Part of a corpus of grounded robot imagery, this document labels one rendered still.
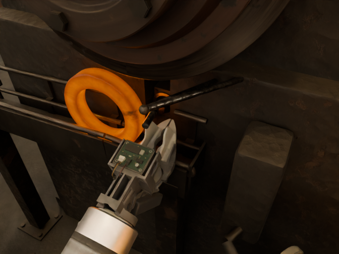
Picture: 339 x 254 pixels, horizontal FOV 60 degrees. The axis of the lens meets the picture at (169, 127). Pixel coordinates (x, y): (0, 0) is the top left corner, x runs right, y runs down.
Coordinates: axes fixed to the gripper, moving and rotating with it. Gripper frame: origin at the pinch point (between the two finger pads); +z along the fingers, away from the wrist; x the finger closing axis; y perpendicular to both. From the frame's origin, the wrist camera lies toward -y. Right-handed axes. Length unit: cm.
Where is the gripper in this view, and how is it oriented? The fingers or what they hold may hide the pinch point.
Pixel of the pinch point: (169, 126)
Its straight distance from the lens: 58.4
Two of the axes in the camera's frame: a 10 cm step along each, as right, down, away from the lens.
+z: 4.3, -7.9, 4.4
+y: -1.4, -5.4, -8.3
